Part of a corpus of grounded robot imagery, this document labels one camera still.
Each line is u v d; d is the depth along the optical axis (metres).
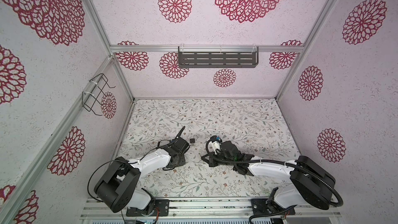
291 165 0.47
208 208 0.75
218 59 1.00
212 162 0.71
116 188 0.43
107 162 0.44
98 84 0.79
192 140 0.97
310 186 0.42
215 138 0.76
